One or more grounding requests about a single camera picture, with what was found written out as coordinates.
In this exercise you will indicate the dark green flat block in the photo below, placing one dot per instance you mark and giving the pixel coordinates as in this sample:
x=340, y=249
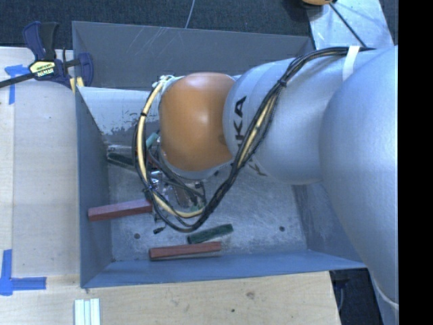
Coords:
x=209, y=234

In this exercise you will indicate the red-brown flat block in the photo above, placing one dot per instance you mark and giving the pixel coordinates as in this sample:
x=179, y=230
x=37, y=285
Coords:
x=118, y=210
x=184, y=250

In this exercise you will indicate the grey metal bin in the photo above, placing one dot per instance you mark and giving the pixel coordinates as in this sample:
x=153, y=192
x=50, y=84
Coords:
x=257, y=212

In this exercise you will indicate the pale wood flat board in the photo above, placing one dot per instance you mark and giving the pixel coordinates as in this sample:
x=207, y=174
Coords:
x=44, y=181

